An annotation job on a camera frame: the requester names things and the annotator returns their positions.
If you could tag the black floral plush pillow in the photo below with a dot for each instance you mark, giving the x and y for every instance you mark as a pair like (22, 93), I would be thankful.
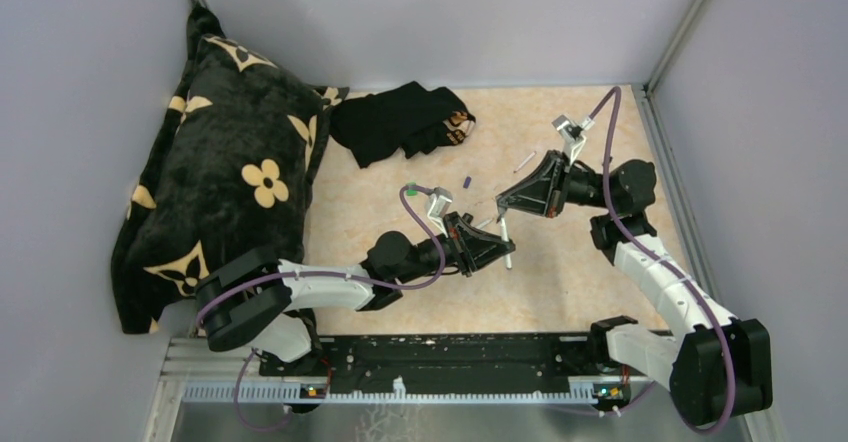
(232, 168)

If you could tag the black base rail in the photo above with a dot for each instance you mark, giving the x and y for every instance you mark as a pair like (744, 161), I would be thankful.
(509, 367)

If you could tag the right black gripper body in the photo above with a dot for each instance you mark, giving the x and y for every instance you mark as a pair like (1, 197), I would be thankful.
(552, 194)

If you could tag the black folded cloth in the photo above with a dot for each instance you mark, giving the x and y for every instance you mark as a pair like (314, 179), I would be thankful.
(409, 118)

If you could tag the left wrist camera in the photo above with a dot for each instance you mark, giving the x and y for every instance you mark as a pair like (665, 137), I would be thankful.
(438, 203)

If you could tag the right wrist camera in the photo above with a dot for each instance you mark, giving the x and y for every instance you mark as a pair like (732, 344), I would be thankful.
(574, 135)

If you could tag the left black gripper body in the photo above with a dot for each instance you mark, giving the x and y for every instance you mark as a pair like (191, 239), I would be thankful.
(457, 244)

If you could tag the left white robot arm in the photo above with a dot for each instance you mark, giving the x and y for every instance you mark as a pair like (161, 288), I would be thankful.
(260, 301)

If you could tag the white pen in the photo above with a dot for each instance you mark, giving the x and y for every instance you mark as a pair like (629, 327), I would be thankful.
(484, 223)
(506, 239)
(524, 162)

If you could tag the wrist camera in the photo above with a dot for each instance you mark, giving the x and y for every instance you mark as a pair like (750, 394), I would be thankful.
(438, 203)
(574, 135)

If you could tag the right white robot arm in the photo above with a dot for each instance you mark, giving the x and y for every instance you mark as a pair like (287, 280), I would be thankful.
(716, 365)

